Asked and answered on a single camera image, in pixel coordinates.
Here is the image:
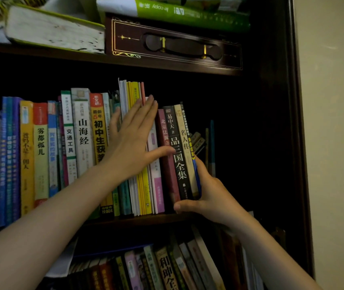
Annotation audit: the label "person's right hand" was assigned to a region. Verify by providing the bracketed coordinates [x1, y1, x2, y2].
[173, 156, 253, 232]

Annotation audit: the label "person's left hand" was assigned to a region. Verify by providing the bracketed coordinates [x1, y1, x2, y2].
[104, 95, 176, 181]

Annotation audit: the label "black thick book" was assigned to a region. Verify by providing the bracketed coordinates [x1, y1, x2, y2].
[163, 106, 194, 201]

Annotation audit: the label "blue yellow thin book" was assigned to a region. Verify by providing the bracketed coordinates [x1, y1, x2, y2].
[179, 102, 203, 199]

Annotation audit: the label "white pink-label book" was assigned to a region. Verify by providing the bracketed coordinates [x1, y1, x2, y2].
[145, 96, 166, 215]

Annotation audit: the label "person's right forearm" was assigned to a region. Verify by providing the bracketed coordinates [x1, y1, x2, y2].
[232, 213, 323, 290]

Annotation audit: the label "person's left forearm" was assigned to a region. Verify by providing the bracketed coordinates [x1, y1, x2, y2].
[0, 161, 136, 290]

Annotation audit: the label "row of upright books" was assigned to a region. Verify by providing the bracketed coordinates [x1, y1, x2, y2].
[0, 78, 158, 230]

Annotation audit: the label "small brown tags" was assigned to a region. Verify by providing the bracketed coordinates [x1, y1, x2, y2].
[190, 132, 206, 158]

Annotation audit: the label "row of slanted books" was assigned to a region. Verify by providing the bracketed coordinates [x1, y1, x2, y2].
[68, 226, 264, 290]

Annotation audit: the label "green white paper ream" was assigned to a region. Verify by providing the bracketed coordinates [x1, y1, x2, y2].
[96, 0, 251, 33]

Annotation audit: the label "thick green-cover book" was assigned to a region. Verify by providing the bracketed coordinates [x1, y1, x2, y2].
[4, 4, 106, 55]

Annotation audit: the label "dark wooden bookcase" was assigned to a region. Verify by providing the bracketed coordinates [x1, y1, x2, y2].
[0, 0, 315, 290]

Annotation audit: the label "white paper sheet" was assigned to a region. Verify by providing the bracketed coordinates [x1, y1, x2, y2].
[45, 237, 79, 278]

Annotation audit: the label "yellow striped booklet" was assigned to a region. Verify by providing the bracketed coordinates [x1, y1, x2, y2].
[0, 0, 49, 23]

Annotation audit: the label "dark wooden box with handle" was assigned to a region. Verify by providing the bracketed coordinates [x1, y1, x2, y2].
[105, 13, 245, 71]

